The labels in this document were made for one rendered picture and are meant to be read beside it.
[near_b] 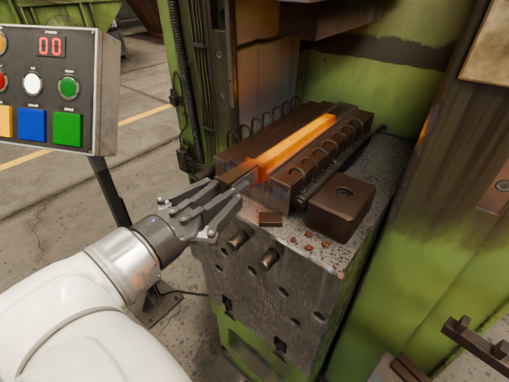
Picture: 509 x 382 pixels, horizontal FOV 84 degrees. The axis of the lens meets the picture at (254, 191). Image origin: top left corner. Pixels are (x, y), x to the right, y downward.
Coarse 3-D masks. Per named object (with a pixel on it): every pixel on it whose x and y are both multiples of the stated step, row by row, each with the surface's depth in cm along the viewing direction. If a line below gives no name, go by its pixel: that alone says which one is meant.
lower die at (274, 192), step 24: (288, 120) 76; (312, 120) 74; (336, 120) 71; (240, 144) 66; (264, 144) 64; (312, 144) 63; (216, 168) 63; (288, 168) 56; (312, 168) 56; (264, 192) 57; (288, 192) 52; (288, 216) 56
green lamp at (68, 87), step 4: (64, 80) 64; (68, 80) 64; (72, 80) 64; (64, 84) 64; (68, 84) 64; (72, 84) 64; (76, 84) 64; (64, 88) 64; (68, 88) 64; (72, 88) 64; (76, 88) 64; (64, 92) 64; (68, 92) 64; (72, 92) 64; (68, 96) 64
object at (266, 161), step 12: (324, 120) 69; (300, 132) 64; (312, 132) 64; (288, 144) 59; (300, 144) 62; (264, 156) 55; (276, 156) 55; (240, 168) 50; (252, 168) 50; (264, 168) 52; (228, 180) 47; (264, 180) 54
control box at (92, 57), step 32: (0, 32) 66; (32, 32) 64; (64, 32) 63; (96, 32) 61; (0, 64) 67; (32, 64) 65; (64, 64) 64; (96, 64) 62; (0, 96) 68; (32, 96) 67; (64, 96) 65; (96, 96) 64; (96, 128) 65
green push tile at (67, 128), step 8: (56, 112) 65; (64, 112) 65; (56, 120) 65; (64, 120) 65; (72, 120) 64; (80, 120) 64; (56, 128) 66; (64, 128) 65; (72, 128) 65; (80, 128) 64; (56, 136) 66; (64, 136) 65; (72, 136) 65; (80, 136) 65; (64, 144) 66; (72, 144) 65; (80, 144) 65
